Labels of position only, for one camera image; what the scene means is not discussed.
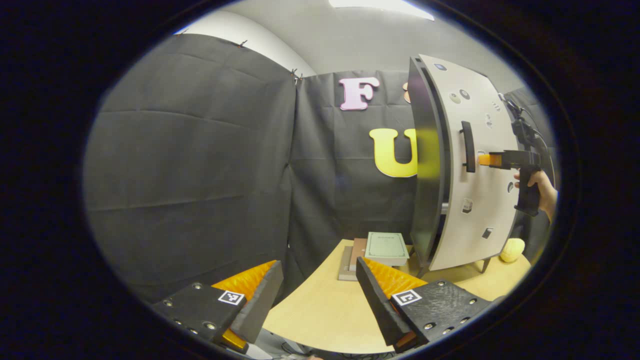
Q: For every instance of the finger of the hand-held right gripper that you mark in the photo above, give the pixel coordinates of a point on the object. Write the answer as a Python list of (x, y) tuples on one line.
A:
[(487, 160)]

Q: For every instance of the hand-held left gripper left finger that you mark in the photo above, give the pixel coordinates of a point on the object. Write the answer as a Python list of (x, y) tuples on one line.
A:
[(262, 305)]

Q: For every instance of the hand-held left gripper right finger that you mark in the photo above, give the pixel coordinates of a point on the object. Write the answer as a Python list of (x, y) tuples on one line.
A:
[(375, 305)]

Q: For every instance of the beige cabinet door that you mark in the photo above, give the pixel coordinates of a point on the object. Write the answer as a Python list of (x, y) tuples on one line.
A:
[(492, 210)]

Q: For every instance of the dark grey cabinet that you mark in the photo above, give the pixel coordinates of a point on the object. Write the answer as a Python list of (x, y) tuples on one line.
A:
[(425, 210)]

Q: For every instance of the grey book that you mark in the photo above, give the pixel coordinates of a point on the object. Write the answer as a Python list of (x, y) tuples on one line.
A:
[(345, 267)]

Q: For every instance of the brown book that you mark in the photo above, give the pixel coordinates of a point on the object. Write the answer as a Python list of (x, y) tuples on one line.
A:
[(356, 252)]

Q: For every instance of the yellow toy bread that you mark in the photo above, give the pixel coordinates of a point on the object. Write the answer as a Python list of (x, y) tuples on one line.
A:
[(512, 250)]

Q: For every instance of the black backdrop cloth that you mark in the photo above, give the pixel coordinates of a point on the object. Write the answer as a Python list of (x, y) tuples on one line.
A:
[(190, 165)]

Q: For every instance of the long ceiling light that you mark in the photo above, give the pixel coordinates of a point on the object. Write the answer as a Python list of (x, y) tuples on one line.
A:
[(380, 6)]

